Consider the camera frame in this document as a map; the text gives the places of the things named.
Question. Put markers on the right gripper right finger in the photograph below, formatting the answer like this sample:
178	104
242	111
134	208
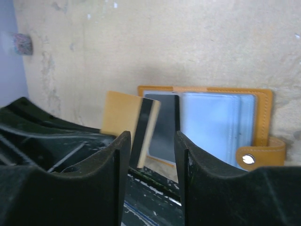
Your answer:
214	193

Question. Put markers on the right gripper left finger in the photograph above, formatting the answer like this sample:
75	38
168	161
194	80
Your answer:
91	193

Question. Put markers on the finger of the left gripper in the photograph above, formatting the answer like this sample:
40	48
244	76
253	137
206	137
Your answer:
31	136

